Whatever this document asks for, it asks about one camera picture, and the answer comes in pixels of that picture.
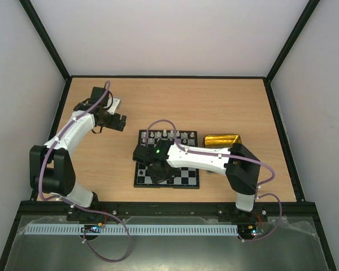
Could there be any gold metal tin tray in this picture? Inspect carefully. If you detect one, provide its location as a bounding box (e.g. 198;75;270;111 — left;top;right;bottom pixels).
202;134;242;148

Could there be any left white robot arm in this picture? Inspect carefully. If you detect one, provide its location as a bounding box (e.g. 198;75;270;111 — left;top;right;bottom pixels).
29;81;127;208

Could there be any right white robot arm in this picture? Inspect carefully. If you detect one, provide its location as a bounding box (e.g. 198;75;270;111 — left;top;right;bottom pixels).
133;140;260;221

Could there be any black white chessboard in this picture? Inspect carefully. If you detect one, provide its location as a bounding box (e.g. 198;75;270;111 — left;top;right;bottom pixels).
133;130;199;189

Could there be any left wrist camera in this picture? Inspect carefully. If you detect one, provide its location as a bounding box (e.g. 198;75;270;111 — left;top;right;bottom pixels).
106;98;121;115

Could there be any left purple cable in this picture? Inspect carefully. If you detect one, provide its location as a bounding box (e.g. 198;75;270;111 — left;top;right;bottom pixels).
38;80;132;262

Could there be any black mounting rail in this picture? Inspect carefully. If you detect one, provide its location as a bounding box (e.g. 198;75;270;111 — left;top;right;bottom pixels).
66;202;269;222

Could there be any white slotted cable duct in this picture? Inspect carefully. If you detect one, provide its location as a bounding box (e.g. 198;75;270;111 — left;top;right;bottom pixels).
24;224;238;236

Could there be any black frame enclosure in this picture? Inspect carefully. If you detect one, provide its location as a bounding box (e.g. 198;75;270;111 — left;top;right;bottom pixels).
0;0;336;270

